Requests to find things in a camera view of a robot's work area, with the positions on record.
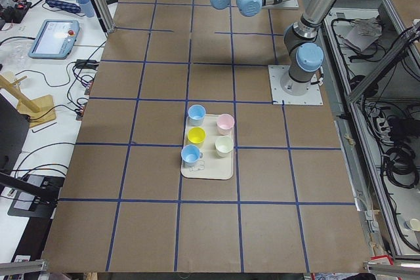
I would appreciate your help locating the blue plaid folded umbrella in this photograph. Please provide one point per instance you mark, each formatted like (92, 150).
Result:
(65, 6)

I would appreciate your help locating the yellow cup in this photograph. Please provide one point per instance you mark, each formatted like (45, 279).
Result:
(196, 136)

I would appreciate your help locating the cream plastic tray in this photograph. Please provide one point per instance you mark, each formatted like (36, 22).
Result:
(210, 165)

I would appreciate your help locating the blue cup on desk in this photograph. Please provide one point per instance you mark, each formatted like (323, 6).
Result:
(86, 8)

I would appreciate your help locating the pale green cup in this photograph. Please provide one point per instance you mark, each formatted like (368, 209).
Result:
(224, 146)

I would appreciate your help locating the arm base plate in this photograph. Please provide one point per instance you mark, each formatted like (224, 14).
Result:
(285, 5)
(286, 91)

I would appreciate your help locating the teach pendant near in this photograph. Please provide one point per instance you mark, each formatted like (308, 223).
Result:
(55, 39)

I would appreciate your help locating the blue cup at tray edge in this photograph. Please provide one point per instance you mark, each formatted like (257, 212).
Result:
(190, 154)

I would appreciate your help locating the wooden stand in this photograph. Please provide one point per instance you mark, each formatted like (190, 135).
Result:
(40, 110)

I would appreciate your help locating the blue cup near pink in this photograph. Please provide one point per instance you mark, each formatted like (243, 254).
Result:
(196, 115)

